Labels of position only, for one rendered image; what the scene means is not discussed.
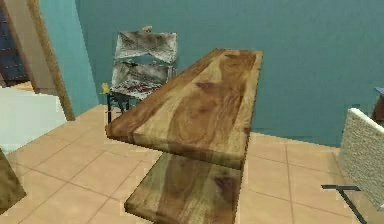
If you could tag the brown wooden table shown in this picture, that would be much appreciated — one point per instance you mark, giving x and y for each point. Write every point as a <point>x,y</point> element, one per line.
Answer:
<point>200,106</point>

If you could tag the grey cloth folding chair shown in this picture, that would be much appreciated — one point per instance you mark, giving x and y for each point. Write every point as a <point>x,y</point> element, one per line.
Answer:
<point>143,66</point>

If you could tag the dark red furniture piece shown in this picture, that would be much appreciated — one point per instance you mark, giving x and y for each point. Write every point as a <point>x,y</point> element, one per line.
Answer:
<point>379,108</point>

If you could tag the brown wooden door frame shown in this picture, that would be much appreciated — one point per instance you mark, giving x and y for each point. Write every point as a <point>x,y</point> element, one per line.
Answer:
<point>50,60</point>

